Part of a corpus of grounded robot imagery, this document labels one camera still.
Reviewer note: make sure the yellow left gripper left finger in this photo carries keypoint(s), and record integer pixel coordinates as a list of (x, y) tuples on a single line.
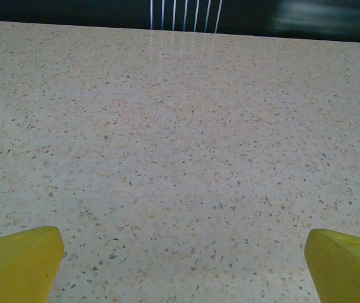
[(15, 265)]

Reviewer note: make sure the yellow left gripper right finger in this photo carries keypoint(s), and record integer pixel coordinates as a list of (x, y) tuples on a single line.
[(346, 271)]

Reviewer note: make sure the blue circuit print back panel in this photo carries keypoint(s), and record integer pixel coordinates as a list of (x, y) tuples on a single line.
[(72, 9)]

